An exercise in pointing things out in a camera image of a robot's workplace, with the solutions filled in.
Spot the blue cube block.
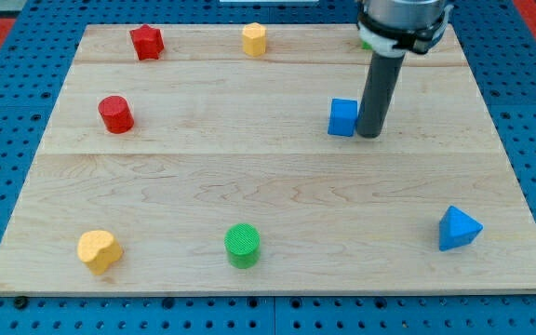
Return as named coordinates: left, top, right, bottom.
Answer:
left=328, top=98, right=357, bottom=137

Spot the green cylinder block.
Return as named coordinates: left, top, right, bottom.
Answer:
left=224, top=223, right=261, bottom=269

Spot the light wooden board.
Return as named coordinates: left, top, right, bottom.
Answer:
left=0, top=24, right=536, bottom=297

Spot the yellow hexagon block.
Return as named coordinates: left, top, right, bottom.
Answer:
left=242, top=22, right=267, bottom=57

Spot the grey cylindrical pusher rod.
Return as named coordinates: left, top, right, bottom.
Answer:
left=355, top=53, right=404, bottom=138

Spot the red cylinder block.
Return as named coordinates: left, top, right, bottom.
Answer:
left=98, top=96, right=134, bottom=134

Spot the red star block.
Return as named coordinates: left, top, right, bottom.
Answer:
left=129, top=24, right=164, bottom=60

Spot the yellow heart block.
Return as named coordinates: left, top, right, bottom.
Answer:
left=77, top=230, right=124, bottom=275

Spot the blue triangular block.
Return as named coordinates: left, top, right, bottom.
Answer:
left=438, top=206, right=484, bottom=251

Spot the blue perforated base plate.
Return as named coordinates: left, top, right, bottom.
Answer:
left=0, top=1, right=536, bottom=334

